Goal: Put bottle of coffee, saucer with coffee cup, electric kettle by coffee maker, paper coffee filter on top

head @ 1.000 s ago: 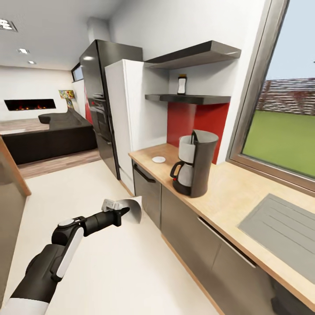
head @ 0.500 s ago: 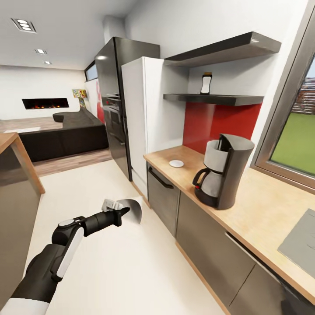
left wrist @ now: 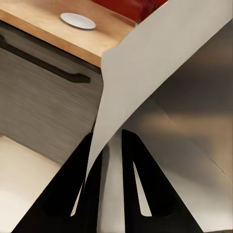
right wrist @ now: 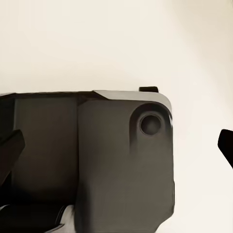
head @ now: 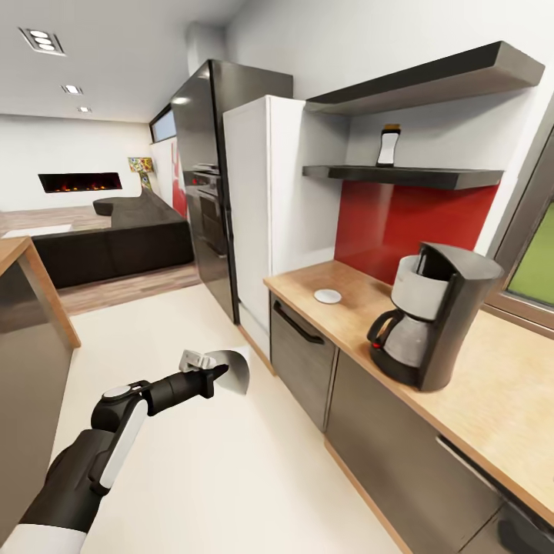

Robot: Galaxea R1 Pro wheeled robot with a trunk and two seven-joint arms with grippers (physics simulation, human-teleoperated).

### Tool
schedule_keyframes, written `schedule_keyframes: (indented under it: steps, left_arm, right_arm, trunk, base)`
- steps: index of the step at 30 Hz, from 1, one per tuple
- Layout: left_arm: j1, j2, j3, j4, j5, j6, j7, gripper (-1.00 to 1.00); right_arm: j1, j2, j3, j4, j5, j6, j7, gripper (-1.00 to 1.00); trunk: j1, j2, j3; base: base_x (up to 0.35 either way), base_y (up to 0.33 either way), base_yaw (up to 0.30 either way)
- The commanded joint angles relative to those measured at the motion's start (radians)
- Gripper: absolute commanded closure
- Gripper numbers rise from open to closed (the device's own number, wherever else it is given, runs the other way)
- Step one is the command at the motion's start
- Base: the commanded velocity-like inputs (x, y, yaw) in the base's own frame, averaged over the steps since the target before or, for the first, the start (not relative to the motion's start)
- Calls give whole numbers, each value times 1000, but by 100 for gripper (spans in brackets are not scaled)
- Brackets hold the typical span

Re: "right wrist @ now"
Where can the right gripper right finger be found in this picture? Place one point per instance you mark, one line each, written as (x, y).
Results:
(225, 144)

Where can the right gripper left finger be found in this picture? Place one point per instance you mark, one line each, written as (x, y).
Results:
(11, 146)

